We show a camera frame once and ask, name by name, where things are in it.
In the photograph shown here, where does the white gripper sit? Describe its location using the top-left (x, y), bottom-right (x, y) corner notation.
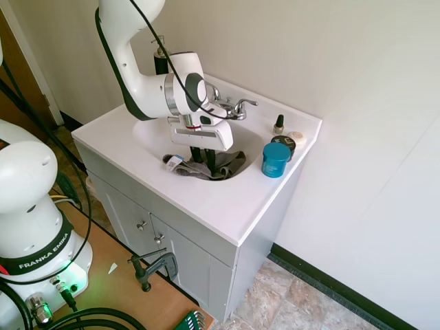
top-left (168, 116), bottom-right (235, 175)

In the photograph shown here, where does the grey terry towel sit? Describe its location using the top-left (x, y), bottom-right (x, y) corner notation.
top-left (162, 150), bottom-right (248, 182)

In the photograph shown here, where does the white sink vanity top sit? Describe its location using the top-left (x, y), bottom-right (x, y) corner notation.
top-left (71, 73), bottom-right (324, 247)

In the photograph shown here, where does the chrome sink faucet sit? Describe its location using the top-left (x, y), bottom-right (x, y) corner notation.
top-left (208, 85), bottom-right (259, 122)

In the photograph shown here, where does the blue round jar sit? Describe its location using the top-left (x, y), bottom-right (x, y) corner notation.
top-left (260, 142), bottom-right (291, 179)

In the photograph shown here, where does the black lidded jar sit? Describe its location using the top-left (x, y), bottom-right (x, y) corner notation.
top-left (270, 135), bottom-right (298, 162)

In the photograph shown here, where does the grey vanity cabinet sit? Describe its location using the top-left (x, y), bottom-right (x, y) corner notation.
top-left (74, 140), bottom-right (307, 323)

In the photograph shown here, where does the black soap dispenser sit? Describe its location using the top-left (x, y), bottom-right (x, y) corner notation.
top-left (150, 34), bottom-right (172, 75)

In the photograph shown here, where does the black C-clamp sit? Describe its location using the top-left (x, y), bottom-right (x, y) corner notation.
top-left (126, 247), bottom-right (179, 293)

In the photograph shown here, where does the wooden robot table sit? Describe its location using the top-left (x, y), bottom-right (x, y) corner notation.
top-left (0, 198), bottom-right (217, 330)

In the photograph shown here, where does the green hex key set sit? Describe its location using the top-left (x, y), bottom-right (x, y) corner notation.
top-left (179, 309), bottom-right (208, 330)

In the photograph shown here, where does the black baseboard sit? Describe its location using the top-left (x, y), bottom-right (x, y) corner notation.
top-left (269, 243), bottom-right (440, 330)

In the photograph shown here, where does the brown wooden door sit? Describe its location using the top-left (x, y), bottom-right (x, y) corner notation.
top-left (0, 8), bottom-right (56, 132)

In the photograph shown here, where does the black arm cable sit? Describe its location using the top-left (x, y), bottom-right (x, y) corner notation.
top-left (129, 0), bottom-right (230, 120)

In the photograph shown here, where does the thick black base cable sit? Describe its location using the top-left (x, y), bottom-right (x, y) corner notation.
top-left (0, 61), bottom-right (159, 330)

